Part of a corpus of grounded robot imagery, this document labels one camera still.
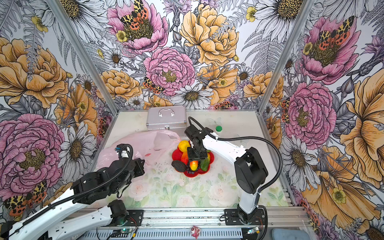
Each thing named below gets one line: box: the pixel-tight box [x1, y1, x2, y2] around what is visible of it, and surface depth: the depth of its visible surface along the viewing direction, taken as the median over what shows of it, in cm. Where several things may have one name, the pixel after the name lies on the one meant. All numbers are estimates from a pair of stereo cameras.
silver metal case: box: [146, 105, 188, 137], surface depth 99 cm
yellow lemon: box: [178, 140, 191, 153], surface depth 94 cm
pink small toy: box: [191, 225, 201, 239], surface depth 69 cm
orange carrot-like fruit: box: [181, 152, 189, 165], surface depth 92 cm
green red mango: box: [200, 152, 211, 172], surface depth 87 cm
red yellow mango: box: [189, 160, 199, 171], surface depth 84 cm
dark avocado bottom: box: [171, 160, 187, 173], surface depth 85 cm
